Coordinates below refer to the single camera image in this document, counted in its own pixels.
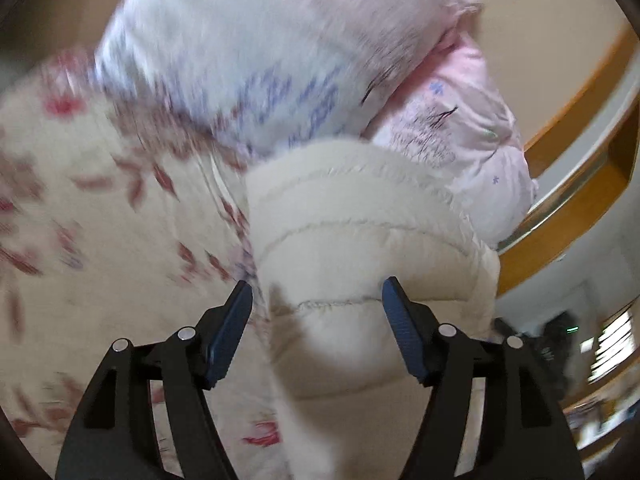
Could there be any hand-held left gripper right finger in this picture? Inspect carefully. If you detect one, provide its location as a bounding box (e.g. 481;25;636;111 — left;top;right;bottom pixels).
381;276;586;480

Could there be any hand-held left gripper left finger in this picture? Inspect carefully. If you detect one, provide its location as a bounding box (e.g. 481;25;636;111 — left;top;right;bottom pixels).
55;280;253;480

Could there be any beige quilted down jacket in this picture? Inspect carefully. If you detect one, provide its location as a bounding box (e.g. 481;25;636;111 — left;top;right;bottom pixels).
244;137;502;480

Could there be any bright window with blinds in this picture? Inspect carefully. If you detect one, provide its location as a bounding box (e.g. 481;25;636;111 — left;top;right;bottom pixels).
589;300;640;386

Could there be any wooden framed glass window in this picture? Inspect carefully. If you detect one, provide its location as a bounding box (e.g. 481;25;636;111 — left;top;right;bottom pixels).
495;25;640;297

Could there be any floral bedspread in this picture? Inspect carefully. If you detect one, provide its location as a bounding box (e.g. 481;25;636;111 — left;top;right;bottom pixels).
0;50;281;480

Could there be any pink floral pillow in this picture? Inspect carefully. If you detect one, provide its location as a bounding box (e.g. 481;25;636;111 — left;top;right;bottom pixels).
362;30;540;251

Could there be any white pillow with blue flowers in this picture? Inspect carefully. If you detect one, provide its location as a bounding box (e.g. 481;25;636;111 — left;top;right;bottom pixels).
95;0;483;161

